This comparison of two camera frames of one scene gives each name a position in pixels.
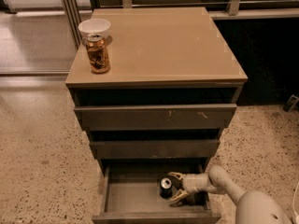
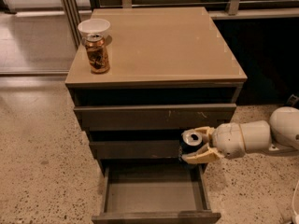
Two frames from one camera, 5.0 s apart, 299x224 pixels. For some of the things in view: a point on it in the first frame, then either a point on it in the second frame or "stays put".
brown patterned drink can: x=98 y=54 stays put
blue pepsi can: x=165 y=188 -> x=190 y=142
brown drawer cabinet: x=173 y=85 stays put
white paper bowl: x=98 y=26 stays put
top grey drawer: x=155 y=117 stays put
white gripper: x=191 y=184 -> x=227 y=139
